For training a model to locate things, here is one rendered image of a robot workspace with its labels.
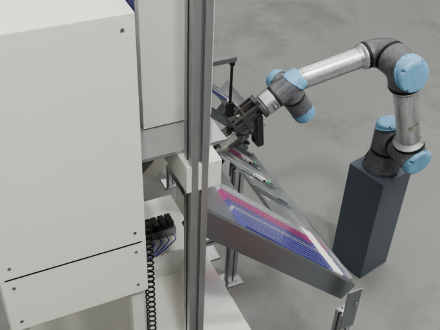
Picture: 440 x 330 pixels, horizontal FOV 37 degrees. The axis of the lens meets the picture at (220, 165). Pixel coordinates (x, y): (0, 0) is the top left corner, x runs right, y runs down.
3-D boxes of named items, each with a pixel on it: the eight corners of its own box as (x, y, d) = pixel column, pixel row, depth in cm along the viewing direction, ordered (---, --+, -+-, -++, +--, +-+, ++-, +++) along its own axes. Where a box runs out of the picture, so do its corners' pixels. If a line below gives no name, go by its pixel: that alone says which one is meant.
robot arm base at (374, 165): (378, 150, 278) (383, 131, 272) (407, 168, 269) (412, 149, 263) (354, 163, 271) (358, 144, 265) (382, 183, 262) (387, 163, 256)
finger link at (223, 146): (205, 144, 204) (227, 124, 204) (213, 154, 208) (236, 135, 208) (209, 149, 202) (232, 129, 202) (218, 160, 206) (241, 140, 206)
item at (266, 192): (244, 161, 245) (250, 154, 244) (341, 287, 199) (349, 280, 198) (211, 141, 232) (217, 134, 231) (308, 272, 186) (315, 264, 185)
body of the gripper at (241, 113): (219, 114, 206) (250, 90, 205) (232, 129, 212) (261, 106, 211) (230, 128, 200) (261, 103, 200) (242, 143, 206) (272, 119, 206)
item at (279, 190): (241, 167, 246) (254, 153, 245) (337, 294, 200) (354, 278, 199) (239, 165, 245) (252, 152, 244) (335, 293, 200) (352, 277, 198)
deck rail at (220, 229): (337, 294, 200) (351, 280, 199) (341, 299, 199) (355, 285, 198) (181, 222, 152) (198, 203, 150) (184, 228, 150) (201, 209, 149)
